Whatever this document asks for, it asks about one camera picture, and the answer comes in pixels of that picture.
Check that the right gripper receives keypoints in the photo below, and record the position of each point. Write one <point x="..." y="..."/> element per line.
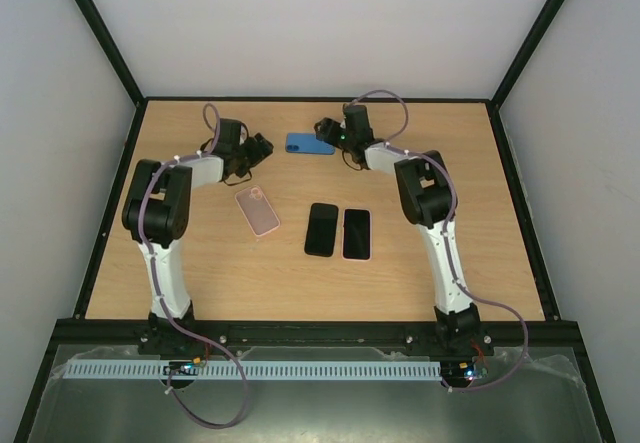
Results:
<point x="329" y="133"/>

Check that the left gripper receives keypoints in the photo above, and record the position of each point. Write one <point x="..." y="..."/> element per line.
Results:
<point x="261" y="150"/>

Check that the blue phone case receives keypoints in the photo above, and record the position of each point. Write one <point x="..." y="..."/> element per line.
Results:
<point x="307" y="143"/>

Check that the pink translucent phone case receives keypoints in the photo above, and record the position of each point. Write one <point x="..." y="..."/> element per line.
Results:
<point x="257" y="211"/>

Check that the black phone case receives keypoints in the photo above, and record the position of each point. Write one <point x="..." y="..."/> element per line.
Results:
<point x="321" y="230"/>

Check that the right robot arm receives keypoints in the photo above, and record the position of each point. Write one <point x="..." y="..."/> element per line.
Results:
<point x="429" y="201"/>

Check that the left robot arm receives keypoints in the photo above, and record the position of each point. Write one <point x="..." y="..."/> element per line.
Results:
<point x="157" y="209"/>

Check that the light blue slotted cable duct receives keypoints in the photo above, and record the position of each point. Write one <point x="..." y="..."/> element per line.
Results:
<point x="252" y="370"/>

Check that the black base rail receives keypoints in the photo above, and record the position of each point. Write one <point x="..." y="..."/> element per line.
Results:
<point x="411" y="339"/>

